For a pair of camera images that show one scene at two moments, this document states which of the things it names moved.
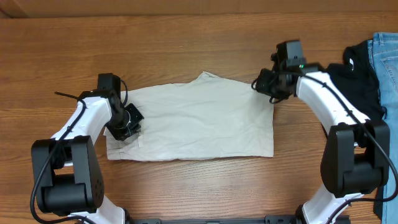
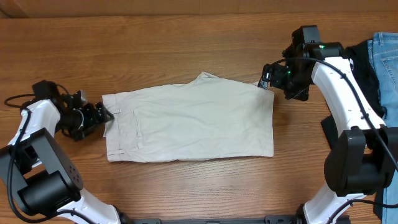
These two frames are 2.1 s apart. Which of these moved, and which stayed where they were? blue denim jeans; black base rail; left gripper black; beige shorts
Moved: left gripper black
Stayed: beige shorts; blue denim jeans; black base rail
